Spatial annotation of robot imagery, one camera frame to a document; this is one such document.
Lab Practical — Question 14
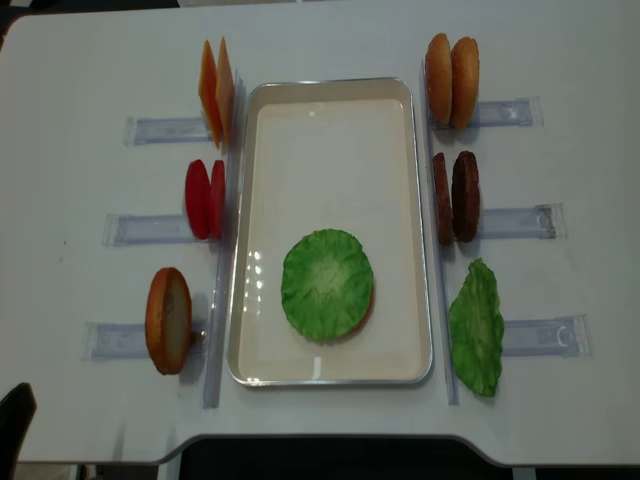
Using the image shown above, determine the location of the red tomato slice left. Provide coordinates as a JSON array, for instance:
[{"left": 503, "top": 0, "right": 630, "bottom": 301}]
[{"left": 185, "top": 159, "right": 210, "bottom": 240}]

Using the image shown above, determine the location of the bun half far right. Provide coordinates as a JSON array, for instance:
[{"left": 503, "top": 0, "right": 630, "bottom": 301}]
[{"left": 450, "top": 37, "right": 480, "bottom": 129}]

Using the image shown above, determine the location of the brown meat patty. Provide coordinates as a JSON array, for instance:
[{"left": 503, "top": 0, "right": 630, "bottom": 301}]
[
  {"left": 432, "top": 152, "right": 454, "bottom": 246},
  {"left": 451, "top": 151, "right": 480, "bottom": 242}
]

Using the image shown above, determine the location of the brown meat patty left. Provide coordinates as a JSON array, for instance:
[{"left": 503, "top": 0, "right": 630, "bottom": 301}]
[{"left": 432, "top": 152, "right": 454, "bottom": 246}]

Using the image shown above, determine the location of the clear holder for lettuce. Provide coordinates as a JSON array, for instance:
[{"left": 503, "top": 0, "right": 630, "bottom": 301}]
[{"left": 502, "top": 315, "right": 591, "bottom": 357}]

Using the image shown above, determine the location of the round lettuce leaf on tray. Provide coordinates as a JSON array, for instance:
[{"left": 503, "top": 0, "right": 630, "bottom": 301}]
[{"left": 280, "top": 228, "right": 374, "bottom": 343}]

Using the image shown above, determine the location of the black chair corner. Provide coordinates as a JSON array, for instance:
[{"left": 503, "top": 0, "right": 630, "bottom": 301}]
[{"left": 0, "top": 382, "right": 37, "bottom": 480}]

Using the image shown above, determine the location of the bun half standing left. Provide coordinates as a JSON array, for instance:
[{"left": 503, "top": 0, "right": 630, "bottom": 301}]
[{"left": 145, "top": 267, "right": 192, "bottom": 375}]

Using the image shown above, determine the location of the clear holder for right buns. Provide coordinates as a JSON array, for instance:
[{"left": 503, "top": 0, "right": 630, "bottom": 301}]
[{"left": 472, "top": 96, "right": 544, "bottom": 128}]

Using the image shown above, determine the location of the cream metal tray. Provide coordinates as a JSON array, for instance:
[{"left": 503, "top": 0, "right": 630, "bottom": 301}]
[{"left": 226, "top": 77, "right": 433, "bottom": 388}]

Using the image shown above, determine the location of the orange cheese slice left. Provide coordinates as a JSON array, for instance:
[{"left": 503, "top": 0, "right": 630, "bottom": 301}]
[{"left": 198, "top": 40, "right": 223, "bottom": 148}]

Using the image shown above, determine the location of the red tomato slice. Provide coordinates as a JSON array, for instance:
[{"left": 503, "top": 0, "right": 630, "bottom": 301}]
[
  {"left": 209, "top": 160, "right": 226, "bottom": 239},
  {"left": 185, "top": 159, "right": 210, "bottom": 240}
]

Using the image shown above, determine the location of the clear holder for tomato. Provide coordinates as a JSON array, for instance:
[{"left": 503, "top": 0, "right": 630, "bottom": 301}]
[{"left": 102, "top": 214, "right": 197, "bottom": 247}]

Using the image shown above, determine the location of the clear holder for left bun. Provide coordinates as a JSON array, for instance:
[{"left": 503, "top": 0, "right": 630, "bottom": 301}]
[{"left": 81, "top": 323, "right": 150, "bottom": 361}]

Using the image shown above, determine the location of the clear holder for patties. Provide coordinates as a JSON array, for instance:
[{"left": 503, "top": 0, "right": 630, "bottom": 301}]
[{"left": 476, "top": 203, "right": 567, "bottom": 239}]

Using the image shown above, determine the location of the clear rail strip left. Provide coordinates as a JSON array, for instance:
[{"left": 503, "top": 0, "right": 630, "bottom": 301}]
[{"left": 203, "top": 71, "right": 246, "bottom": 409}]

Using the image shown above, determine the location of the bun half under lettuce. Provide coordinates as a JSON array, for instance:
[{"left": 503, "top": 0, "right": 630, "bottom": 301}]
[{"left": 346, "top": 285, "right": 375, "bottom": 336}]

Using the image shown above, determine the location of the standing green lettuce leaf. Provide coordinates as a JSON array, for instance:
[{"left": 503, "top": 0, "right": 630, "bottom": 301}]
[{"left": 449, "top": 258, "right": 505, "bottom": 398}]

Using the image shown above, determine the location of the red tomato slice right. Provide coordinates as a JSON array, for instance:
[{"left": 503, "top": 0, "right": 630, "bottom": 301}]
[{"left": 209, "top": 160, "right": 226, "bottom": 239}]

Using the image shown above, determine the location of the brown meat patty right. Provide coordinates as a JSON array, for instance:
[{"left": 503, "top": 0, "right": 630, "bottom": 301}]
[{"left": 451, "top": 151, "right": 480, "bottom": 242}]

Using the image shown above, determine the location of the bun half far left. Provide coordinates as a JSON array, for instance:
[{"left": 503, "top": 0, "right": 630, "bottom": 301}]
[{"left": 425, "top": 33, "right": 452, "bottom": 126}]

